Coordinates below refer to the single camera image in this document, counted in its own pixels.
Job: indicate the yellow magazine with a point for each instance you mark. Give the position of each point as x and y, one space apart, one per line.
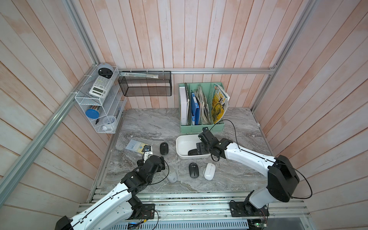
219 103

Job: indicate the grey newspapers stack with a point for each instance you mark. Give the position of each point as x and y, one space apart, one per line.
205 118

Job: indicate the black wire mesh basket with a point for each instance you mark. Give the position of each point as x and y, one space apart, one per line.
135 86

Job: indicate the blue folder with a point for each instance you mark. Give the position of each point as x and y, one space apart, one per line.
195 110

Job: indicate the green file organizer box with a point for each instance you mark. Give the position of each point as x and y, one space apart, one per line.
196 129

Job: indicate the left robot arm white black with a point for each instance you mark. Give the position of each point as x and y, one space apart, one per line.
121 203

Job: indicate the aluminium rail base frame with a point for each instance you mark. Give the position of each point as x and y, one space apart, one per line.
213 211

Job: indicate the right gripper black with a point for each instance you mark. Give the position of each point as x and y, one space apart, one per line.
200 148

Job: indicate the paper pack on basket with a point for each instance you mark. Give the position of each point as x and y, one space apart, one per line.
140 75

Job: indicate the blue lid jar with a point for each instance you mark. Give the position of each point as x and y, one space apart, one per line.
93 112

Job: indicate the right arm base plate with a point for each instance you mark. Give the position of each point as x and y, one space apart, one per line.
246 209

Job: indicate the white plastic storage box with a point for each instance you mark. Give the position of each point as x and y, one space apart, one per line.
185 143

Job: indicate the grey white mouse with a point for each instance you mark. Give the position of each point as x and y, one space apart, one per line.
172 177

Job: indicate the white round alarm clock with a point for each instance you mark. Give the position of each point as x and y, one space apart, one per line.
109 123

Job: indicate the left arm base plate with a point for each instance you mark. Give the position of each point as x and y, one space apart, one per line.
144 211

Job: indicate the white wire wall shelf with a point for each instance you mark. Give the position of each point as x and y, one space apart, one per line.
112 105

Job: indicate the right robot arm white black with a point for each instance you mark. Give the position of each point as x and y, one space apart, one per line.
282 178

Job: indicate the white binder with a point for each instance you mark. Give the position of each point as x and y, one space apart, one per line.
184 105

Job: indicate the white desk calculator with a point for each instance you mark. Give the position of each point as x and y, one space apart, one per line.
101 87

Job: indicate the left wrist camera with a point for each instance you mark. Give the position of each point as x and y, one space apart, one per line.
147 153

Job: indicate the round grey black speaker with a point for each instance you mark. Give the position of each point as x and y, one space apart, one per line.
105 70

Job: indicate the black lecoo mouse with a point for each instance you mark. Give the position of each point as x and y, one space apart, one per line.
193 170
193 152

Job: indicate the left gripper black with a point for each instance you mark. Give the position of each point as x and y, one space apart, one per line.
162 166

